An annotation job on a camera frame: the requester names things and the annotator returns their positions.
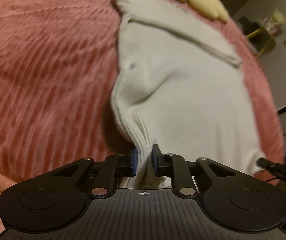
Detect white knit sweater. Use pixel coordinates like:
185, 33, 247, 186
111, 0, 263, 188

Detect pink ribbed bed blanket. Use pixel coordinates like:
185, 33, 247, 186
0, 0, 284, 182

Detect yellow leg side table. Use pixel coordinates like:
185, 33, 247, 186
246, 8, 286, 58

